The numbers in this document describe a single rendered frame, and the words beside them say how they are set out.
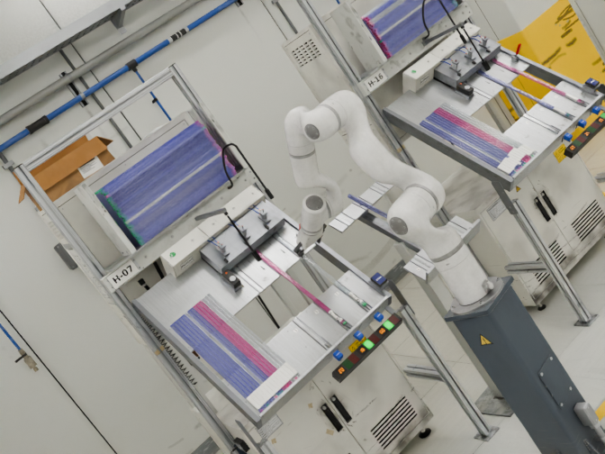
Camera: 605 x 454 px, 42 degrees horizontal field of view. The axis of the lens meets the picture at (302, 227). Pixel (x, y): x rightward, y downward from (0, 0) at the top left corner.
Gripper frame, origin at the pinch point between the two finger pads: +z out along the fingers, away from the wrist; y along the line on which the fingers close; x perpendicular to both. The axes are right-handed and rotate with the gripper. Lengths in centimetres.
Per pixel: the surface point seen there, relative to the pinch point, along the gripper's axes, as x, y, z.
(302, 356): 28.2, 30.9, 6.4
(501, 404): 89, -27, 50
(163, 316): -22, 55, 15
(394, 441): 68, 12, 64
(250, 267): -14.0, 17.3, 13.3
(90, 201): -68, 50, -7
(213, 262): -23.6, 28.0, 8.8
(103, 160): -96, 27, 16
